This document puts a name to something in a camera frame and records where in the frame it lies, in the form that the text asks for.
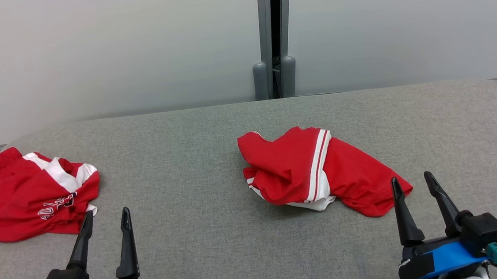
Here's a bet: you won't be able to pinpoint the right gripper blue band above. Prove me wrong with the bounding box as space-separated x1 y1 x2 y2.
390 165 497 279

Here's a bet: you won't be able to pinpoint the red shorts with Bulls print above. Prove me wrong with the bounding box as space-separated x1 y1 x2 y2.
0 140 105 243

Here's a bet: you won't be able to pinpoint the red and white basketball jersey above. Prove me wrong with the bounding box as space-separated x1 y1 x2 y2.
237 118 416 228

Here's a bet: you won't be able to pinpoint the grey fabric work surface cover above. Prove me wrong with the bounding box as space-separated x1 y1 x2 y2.
0 76 497 279

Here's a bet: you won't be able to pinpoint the grey cylindrical post foot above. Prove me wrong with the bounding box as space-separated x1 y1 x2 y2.
279 55 299 98
252 62 270 101

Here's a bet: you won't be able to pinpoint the grey partition post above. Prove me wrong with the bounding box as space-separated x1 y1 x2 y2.
256 0 300 99

